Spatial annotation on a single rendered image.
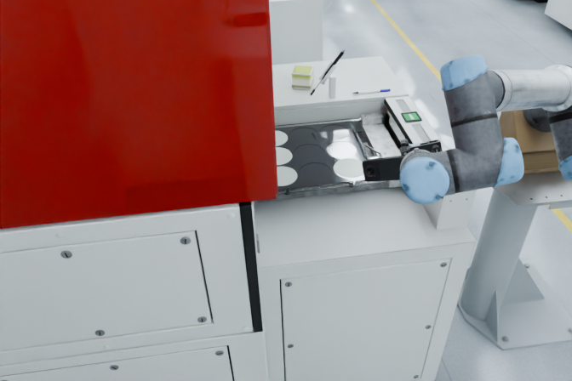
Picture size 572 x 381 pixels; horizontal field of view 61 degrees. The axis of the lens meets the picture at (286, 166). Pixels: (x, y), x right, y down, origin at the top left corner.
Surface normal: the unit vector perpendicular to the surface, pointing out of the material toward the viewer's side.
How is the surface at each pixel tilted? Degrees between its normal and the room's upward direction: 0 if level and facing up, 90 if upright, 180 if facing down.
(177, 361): 90
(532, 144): 49
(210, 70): 90
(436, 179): 63
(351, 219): 0
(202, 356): 90
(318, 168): 0
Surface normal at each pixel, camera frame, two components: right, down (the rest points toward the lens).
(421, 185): -0.22, 0.15
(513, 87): 0.58, -0.07
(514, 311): -0.03, -0.80
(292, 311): 0.14, 0.59
